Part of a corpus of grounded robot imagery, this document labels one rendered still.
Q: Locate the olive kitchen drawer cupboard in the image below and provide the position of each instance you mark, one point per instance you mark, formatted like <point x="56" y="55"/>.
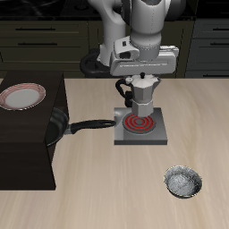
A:
<point x="44" y="56"/>

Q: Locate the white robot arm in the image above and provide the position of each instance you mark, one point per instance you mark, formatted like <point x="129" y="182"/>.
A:
<point x="146" y="27"/>

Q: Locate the black frying pan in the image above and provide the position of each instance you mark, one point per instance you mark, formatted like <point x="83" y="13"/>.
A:
<point x="56" y="125"/>

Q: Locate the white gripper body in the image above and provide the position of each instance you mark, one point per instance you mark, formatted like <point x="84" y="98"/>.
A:
<point x="149" y="66"/>

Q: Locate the dark wooden cabinet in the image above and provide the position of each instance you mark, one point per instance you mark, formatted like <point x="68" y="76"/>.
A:
<point x="23" y="143"/>

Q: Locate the dark grey stove plate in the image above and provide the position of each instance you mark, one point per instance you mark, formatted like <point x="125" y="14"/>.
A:
<point x="156" y="134"/>

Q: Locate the dark grey kitchen drawer cupboard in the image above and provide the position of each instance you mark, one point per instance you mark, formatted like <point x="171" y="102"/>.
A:
<point x="208" y="56"/>

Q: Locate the silver moka pot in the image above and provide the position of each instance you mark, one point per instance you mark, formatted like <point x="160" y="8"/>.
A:
<point x="142" y="93"/>

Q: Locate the small grey speckled bowl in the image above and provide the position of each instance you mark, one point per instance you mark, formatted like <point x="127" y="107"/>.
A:
<point x="182" y="182"/>

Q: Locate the white plate with red rim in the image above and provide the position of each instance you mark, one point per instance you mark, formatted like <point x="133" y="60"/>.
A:
<point x="22" y="97"/>

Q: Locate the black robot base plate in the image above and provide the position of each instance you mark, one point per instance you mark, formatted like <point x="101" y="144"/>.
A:
<point x="86" y="67"/>

